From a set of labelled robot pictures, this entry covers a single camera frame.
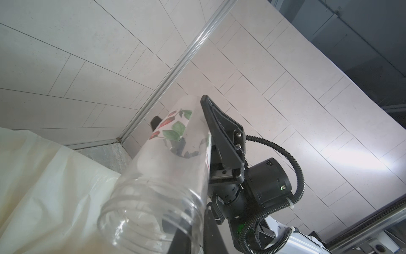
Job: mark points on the white trash bag liner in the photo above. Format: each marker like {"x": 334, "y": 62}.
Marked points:
{"x": 51, "y": 197}

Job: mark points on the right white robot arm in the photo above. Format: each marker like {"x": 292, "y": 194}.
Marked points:
{"x": 252, "y": 237}

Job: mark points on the white lid rose tea jar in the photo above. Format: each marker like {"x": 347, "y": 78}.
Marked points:
{"x": 158, "y": 203}

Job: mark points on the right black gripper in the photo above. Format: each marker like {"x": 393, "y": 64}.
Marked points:
{"x": 265, "y": 184}

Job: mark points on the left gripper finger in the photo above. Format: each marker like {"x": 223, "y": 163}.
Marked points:
{"x": 203, "y": 235}

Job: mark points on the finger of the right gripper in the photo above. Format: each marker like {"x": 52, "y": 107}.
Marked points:
{"x": 155, "y": 122}

